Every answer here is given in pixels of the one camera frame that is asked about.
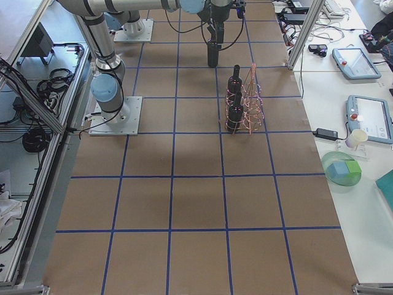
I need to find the blue teach pendant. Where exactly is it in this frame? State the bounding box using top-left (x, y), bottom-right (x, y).
top-left (346, 95), bottom-right (392, 144)
top-left (332, 47), bottom-right (381, 80)

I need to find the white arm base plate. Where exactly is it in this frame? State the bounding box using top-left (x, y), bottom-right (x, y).
top-left (114, 19), bottom-right (154, 43)

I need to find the black power adapter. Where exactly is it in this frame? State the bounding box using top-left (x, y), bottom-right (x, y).
top-left (313, 128), bottom-right (338, 141)

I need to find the copper wire wine basket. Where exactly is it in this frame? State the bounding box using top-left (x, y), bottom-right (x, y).
top-left (225, 63), bottom-right (265, 134)

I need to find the white paper cup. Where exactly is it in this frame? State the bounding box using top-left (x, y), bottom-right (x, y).
top-left (345, 129), bottom-right (368, 149)

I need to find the green foam cube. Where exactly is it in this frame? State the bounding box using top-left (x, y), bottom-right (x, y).
top-left (344, 160), bottom-right (362, 177)

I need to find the blue foam cube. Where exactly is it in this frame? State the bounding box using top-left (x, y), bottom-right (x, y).
top-left (325, 162), bottom-right (348, 179)

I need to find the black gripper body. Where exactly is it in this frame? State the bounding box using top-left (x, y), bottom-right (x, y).
top-left (207, 17), bottom-right (225, 36)

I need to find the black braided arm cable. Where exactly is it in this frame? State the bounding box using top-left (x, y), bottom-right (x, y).
top-left (165, 0), bottom-right (246, 52)

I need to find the carried dark wine bottle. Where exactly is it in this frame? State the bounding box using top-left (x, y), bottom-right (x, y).
top-left (207, 42), bottom-right (219, 68)

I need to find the green plastic bowl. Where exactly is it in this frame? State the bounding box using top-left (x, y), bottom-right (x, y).
top-left (321, 151), bottom-right (362, 187)

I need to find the aluminium frame post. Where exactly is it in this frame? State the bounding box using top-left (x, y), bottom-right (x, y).
top-left (287, 0), bottom-right (325, 70)

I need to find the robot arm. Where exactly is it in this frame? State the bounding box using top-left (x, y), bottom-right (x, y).
top-left (59, 1), bottom-right (205, 124)
top-left (161, 0), bottom-right (246, 44)

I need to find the dark wine bottle in basket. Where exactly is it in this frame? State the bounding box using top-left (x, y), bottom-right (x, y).
top-left (227, 65), bottom-right (243, 103)

